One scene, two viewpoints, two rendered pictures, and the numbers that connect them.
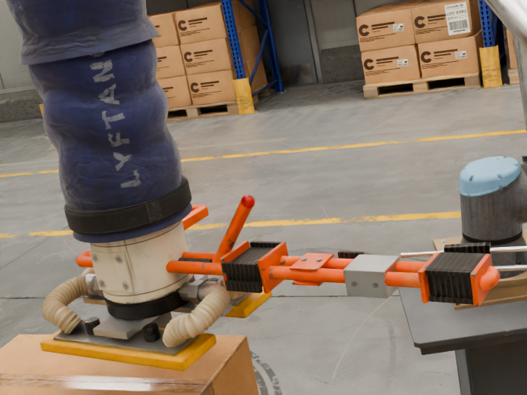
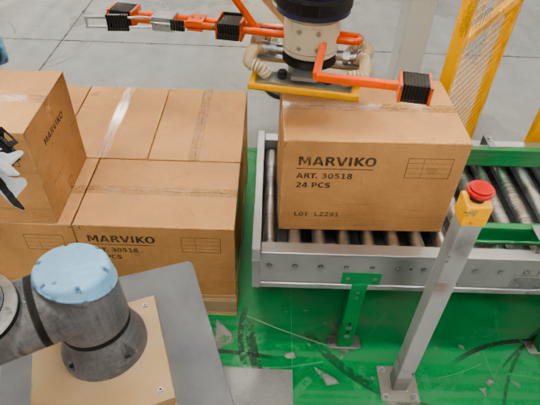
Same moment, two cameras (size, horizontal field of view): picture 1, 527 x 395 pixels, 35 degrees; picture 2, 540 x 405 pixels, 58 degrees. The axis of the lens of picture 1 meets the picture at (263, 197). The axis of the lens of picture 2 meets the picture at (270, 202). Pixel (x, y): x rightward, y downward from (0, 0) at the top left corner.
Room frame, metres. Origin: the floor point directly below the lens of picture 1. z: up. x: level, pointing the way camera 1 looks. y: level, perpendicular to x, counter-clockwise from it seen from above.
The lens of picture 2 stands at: (2.69, -0.49, 1.84)
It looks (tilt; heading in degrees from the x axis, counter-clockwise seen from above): 43 degrees down; 154
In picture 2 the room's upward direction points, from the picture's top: 2 degrees clockwise
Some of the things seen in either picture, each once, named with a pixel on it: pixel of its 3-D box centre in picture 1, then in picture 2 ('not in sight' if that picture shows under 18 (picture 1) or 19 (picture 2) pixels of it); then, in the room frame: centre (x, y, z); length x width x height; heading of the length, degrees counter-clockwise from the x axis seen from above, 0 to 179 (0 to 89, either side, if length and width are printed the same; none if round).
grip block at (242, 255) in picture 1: (256, 266); (231, 26); (1.29, 0.03, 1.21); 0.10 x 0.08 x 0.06; 145
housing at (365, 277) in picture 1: (373, 275); (165, 21); (1.17, -0.14, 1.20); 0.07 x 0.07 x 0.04; 55
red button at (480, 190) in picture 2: not in sight; (479, 193); (2.07, 0.41, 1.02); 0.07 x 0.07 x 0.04
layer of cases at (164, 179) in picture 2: not in sight; (114, 178); (0.81, -0.38, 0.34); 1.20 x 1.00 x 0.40; 65
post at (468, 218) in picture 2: not in sight; (428, 310); (2.07, 0.41, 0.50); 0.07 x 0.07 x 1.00; 65
